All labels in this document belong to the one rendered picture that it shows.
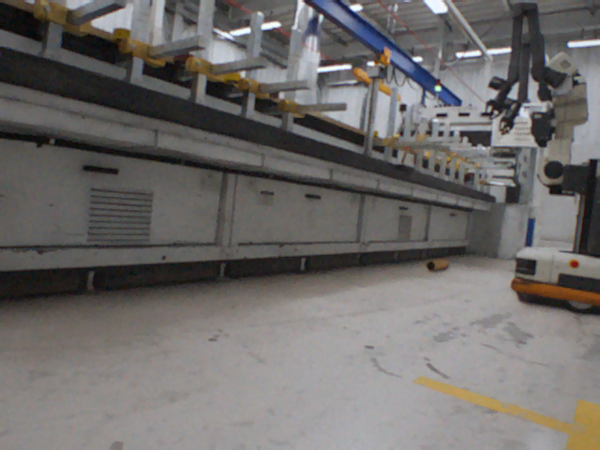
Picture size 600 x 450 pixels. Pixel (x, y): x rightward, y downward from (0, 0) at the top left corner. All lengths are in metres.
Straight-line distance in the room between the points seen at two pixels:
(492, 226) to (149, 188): 4.42
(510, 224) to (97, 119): 4.65
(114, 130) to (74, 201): 0.32
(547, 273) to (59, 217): 2.22
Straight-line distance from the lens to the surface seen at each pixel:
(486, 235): 5.55
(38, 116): 1.35
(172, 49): 1.39
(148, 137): 1.50
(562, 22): 11.35
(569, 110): 2.83
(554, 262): 2.53
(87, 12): 1.29
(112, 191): 1.69
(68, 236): 1.64
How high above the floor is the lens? 0.40
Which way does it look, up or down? 3 degrees down
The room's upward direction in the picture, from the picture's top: 6 degrees clockwise
